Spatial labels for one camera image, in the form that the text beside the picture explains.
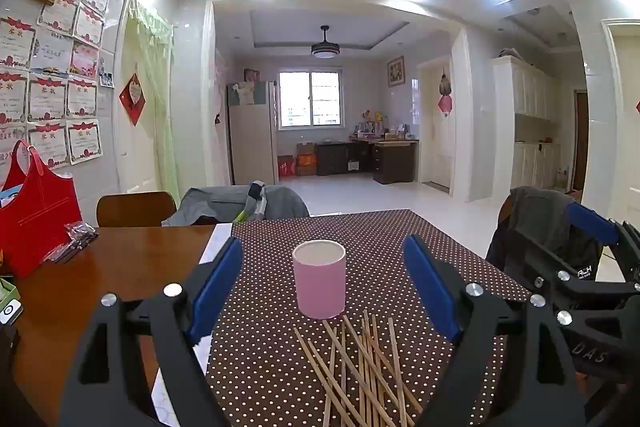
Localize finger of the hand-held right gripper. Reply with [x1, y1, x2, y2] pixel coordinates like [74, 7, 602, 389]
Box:
[565, 201, 640, 280]
[507, 227, 640, 328]

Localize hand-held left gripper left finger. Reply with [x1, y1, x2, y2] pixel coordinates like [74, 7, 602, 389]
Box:
[59, 237, 244, 427]

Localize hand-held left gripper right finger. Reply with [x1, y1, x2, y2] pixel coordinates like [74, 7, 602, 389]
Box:
[402, 234, 587, 427]

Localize bundle of wooden chopsticks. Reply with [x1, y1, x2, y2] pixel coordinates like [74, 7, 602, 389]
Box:
[292, 309, 423, 427]

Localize pink cup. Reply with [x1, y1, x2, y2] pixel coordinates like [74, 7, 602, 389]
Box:
[292, 239, 347, 320]

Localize black jacket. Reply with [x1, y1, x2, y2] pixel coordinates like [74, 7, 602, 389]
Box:
[486, 194, 608, 288]

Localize grey hoodie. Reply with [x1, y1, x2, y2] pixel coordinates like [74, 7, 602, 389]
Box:
[510, 187, 576, 258]

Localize brown door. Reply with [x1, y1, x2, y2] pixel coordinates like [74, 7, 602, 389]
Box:
[574, 89, 590, 192]

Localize brown polka dot table mat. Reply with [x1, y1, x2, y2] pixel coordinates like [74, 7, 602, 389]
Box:
[205, 208, 531, 427]

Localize grey jacket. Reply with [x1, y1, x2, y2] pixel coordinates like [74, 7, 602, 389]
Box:
[162, 181, 311, 226]

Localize white door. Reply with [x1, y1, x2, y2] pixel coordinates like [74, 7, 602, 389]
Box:
[602, 19, 640, 228]
[419, 59, 454, 194]

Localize dark wooden desk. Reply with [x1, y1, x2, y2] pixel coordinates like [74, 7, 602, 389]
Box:
[350, 137, 418, 185]

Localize clear plastic packet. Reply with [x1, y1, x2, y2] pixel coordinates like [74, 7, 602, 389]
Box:
[42, 222, 98, 264]

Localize refrigerator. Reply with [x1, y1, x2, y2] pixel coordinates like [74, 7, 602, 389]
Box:
[227, 81, 280, 186]

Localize stack of cardboard boxes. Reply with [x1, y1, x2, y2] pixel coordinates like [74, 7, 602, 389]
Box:
[295, 142, 317, 178]

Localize dark low cabinet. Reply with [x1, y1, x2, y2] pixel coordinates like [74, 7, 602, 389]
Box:
[315, 142, 373, 176]

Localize group of small desk items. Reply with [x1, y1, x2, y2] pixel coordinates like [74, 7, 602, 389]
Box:
[354, 109, 416, 142]

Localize green curtain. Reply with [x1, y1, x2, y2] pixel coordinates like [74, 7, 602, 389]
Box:
[122, 0, 181, 208]

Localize red felt bag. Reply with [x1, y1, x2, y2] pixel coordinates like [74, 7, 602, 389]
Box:
[0, 139, 83, 278]

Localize hanging fan door ornament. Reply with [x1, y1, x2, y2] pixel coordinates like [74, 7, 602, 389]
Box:
[437, 66, 454, 118]

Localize small white device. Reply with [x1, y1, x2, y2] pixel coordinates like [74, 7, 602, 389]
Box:
[0, 299, 24, 326]

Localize window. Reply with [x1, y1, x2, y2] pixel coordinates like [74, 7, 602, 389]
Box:
[277, 68, 345, 128]

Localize framed flower picture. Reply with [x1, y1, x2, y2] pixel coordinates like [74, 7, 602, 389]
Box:
[386, 56, 405, 88]

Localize group of award certificates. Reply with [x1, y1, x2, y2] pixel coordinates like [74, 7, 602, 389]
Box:
[0, 0, 113, 172]

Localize ceiling fan lamp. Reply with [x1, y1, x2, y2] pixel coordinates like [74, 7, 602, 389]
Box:
[310, 26, 342, 59]

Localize white wall cabinet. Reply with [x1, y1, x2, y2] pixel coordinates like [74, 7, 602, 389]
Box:
[492, 56, 563, 192]

